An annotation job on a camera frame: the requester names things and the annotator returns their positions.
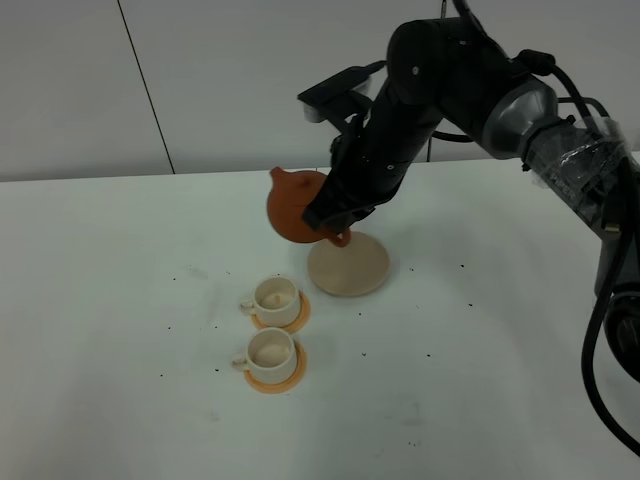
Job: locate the orange coaster near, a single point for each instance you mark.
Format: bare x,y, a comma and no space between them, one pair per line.
300,372

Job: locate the beige round teapot saucer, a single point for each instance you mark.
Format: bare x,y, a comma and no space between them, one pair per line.
357,269

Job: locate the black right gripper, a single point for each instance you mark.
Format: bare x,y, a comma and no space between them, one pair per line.
436,70

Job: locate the white teacup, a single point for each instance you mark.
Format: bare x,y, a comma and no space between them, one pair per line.
275,302
269,357

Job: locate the orange coaster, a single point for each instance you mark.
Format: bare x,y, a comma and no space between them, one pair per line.
297,324
300,372

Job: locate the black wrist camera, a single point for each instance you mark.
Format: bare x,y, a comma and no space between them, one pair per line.
340,96

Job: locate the orange coaster far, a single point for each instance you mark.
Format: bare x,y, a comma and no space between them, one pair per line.
297,324

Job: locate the brown clay teapot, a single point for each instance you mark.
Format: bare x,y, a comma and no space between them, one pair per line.
290,194

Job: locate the white teacup far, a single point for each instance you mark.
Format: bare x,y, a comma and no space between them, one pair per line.
275,302

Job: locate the white teacup near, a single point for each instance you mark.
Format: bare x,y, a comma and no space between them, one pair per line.
269,357

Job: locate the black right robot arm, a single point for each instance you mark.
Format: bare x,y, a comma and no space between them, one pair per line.
523,107

